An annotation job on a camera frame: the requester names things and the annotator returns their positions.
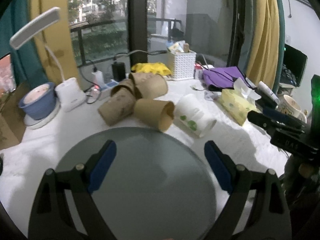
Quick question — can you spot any white paper cup green print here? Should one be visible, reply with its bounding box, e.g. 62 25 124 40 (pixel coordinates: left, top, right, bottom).
174 94 217 138

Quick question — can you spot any brown paper cup front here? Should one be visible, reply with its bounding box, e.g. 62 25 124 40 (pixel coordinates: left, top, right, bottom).
133 99 175 132

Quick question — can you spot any brown paper cup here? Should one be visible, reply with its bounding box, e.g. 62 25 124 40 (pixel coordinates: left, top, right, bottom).
133 99 175 132
129 73 168 99
98 88 136 126

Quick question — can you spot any brown paper cup rear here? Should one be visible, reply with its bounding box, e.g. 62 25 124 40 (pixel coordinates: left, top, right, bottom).
129 73 168 99

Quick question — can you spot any brown paper cup left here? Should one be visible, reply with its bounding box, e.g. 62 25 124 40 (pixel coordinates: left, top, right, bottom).
98 88 136 126

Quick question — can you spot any yellow tissue pack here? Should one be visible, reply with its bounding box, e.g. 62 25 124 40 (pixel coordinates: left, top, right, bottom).
218 89 259 126

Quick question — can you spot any white tube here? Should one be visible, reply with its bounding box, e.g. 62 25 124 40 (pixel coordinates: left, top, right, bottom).
258 81 280 105

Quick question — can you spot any white cartoon mug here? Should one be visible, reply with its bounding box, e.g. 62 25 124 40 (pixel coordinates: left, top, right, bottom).
277 95 307 123

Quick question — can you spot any purple cloth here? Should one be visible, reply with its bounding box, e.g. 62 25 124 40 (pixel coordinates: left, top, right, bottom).
202 66 252 92

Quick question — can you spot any yellow curtain right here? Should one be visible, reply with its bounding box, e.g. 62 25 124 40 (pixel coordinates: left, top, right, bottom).
247 0 280 88

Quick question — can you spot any yellow curtain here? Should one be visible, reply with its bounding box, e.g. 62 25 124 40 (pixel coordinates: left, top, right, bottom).
247 0 280 88
28 0 79 85

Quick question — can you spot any black monitor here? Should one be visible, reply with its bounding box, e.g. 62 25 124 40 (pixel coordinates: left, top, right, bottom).
280 44 308 87

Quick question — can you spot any small red-capped bottle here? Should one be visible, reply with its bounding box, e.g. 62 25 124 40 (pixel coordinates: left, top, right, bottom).
194 64 203 80

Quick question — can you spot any white perforated basket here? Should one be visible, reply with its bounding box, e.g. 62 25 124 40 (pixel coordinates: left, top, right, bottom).
167 51 196 81

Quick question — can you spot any white plate under bowl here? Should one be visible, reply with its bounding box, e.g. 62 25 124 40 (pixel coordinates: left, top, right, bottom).
23 100 60 129

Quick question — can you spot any cardboard box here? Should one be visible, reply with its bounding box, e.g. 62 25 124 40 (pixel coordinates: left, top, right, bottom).
0 82 30 150

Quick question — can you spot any yellow cloth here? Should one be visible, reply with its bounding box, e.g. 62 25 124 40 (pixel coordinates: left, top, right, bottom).
131 62 171 76

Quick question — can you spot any round grey tray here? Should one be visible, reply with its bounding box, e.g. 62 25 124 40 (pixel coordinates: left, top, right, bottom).
56 127 216 239

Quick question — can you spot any blue bowl with lid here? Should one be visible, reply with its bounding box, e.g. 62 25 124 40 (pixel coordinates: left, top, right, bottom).
18 82 56 120

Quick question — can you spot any white desk lamp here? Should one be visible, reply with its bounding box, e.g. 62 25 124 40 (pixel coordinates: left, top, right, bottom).
9 7 86 112

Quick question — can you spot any white power strip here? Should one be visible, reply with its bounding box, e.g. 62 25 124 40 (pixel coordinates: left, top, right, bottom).
86 80 119 104

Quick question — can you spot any black power adapter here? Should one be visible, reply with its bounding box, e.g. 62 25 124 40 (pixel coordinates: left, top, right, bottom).
112 61 126 82

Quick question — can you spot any white charger plug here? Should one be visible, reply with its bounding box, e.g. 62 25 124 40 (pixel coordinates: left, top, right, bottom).
92 67 105 87

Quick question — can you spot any yellow curtain left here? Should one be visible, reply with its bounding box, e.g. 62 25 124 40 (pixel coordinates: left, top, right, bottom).
28 0 79 85

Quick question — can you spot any black cable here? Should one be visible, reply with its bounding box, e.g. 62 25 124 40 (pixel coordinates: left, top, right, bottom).
79 59 101 105

